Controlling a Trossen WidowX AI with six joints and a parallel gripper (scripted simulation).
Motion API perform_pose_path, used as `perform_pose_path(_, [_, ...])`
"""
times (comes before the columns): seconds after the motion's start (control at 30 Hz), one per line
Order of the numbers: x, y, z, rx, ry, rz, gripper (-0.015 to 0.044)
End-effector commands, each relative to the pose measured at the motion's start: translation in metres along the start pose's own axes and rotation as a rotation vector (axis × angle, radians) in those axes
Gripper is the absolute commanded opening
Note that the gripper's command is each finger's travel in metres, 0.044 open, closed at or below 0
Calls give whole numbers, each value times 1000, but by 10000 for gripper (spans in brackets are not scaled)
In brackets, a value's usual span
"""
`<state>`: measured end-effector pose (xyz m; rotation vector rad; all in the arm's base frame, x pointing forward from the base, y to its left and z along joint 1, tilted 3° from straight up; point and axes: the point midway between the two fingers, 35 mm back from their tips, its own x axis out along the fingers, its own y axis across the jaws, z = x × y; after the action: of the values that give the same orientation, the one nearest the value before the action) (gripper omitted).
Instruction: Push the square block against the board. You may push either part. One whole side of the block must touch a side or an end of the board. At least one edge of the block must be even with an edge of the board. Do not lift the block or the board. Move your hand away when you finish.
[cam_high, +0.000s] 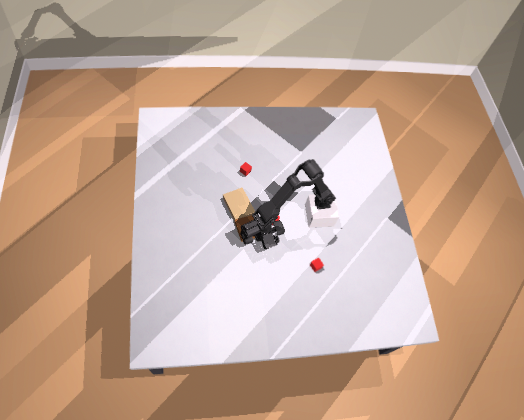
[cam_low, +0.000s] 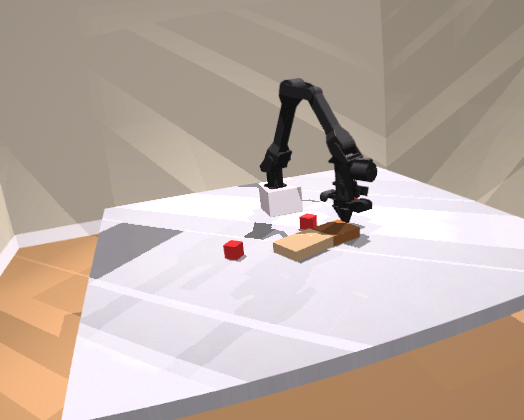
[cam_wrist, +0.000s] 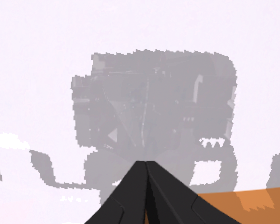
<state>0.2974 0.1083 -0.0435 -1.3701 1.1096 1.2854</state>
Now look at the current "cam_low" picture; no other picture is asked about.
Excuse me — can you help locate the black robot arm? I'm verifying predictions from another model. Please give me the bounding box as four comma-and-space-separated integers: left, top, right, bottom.
260, 78, 378, 190

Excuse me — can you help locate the tan rectangular block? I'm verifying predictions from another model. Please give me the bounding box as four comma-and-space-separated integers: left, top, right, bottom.
273, 228, 333, 262

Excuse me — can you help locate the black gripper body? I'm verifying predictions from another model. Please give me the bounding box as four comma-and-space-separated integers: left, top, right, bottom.
320, 178, 372, 213

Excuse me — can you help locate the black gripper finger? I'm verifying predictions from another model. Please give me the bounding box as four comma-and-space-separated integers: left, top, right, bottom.
339, 207, 353, 223
332, 204, 344, 221

